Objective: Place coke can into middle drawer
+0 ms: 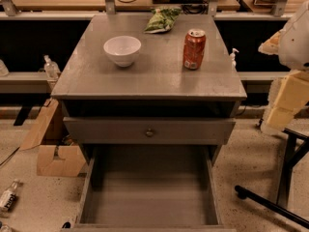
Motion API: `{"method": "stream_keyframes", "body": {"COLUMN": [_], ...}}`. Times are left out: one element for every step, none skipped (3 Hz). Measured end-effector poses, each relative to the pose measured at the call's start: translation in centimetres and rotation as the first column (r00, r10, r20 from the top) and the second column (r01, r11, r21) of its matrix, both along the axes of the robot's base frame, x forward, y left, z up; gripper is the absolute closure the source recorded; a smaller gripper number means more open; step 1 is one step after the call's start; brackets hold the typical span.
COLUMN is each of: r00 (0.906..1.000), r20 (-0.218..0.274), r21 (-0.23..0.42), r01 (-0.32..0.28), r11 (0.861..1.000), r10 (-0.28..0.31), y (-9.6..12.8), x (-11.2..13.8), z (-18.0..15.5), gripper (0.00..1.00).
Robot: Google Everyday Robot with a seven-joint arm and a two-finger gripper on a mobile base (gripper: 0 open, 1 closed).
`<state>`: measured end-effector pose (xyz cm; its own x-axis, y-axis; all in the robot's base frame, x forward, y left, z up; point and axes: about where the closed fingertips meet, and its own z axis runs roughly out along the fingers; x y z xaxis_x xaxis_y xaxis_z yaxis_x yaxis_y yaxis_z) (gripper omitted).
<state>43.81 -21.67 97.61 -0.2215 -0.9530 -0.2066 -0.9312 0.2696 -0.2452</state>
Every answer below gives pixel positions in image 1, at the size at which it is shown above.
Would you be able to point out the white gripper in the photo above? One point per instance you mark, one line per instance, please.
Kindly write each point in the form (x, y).
(296, 43)

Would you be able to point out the red coke can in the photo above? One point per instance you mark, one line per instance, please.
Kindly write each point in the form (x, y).
(193, 48)

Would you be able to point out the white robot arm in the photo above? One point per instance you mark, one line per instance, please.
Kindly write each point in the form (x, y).
(293, 49)

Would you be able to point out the grey drawer cabinet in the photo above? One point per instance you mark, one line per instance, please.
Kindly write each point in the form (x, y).
(156, 85)

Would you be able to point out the round brass drawer knob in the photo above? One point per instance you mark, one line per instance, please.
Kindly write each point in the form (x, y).
(149, 133)

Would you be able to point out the open grey middle drawer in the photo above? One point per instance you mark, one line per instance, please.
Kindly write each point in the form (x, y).
(147, 188)

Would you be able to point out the closed grey top drawer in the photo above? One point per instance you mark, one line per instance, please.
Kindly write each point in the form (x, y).
(182, 131)

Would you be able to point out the white pump bottle right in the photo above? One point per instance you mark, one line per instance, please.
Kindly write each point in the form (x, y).
(233, 56)

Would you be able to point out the black metal stand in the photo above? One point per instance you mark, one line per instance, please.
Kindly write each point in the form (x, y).
(297, 146)

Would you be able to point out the green chip bag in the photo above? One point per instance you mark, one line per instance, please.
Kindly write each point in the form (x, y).
(163, 20)

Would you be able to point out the white ceramic bowl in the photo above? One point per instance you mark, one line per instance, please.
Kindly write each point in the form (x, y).
(122, 50)

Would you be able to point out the clear sanitizer bottle left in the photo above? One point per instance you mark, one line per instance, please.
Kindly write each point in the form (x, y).
(51, 68)

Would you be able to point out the brown cardboard box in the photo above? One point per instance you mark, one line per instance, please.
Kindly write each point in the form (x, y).
(58, 154)

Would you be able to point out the clear bottle on floor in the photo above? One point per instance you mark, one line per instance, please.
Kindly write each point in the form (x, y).
(8, 197)

